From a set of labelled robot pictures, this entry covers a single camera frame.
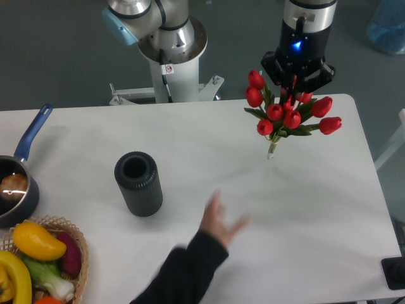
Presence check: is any purple sweet potato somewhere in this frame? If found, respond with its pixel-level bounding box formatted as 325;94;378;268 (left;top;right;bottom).
57;231;82;277

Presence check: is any blue handled saucepan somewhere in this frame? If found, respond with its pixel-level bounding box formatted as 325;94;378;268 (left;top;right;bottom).
1;104;53;228

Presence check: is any black sleeved forearm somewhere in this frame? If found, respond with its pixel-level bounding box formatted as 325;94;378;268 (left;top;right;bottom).
132;232;228;303

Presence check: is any blurred human hand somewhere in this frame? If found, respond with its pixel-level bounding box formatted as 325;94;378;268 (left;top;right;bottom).
197;189;251;249

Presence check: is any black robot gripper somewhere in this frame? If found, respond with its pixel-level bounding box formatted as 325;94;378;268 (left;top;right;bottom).
261;16;335;105

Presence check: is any yellow bell pepper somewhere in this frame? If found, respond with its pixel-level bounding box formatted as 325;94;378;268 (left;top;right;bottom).
1;251;32;304

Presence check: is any yellow mango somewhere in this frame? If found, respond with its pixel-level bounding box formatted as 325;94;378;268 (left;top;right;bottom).
13;222;66;262

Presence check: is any brown food in pan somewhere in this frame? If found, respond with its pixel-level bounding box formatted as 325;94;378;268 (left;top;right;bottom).
1;174;28;203

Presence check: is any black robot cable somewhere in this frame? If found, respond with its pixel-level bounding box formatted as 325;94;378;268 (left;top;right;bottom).
159;49;174;104

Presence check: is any red tulip bouquet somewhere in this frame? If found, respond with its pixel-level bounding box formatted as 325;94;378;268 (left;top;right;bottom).
244;70;342;159

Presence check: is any blue plastic bag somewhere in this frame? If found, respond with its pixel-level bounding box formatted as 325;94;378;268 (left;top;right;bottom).
366;0;404;54

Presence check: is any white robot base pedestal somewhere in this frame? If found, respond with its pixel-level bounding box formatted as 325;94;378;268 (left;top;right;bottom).
109;16;225;106

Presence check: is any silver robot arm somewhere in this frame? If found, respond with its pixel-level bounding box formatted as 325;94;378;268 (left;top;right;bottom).
103;1;337;105

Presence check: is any green white bok choy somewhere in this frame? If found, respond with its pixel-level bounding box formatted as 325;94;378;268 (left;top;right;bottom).
20;254;75;303

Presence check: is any woven wicker basket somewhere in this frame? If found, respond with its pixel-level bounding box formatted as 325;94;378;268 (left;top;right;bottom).
1;215;89;303

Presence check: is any orange fruit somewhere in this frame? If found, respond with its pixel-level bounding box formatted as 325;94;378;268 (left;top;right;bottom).
34;296;63;304

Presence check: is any black ribbed vase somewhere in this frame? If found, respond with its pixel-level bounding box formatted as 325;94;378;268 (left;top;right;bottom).
114;151;163;217

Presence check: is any black device at edge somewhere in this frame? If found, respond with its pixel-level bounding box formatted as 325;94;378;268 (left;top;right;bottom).
381;257;404;290

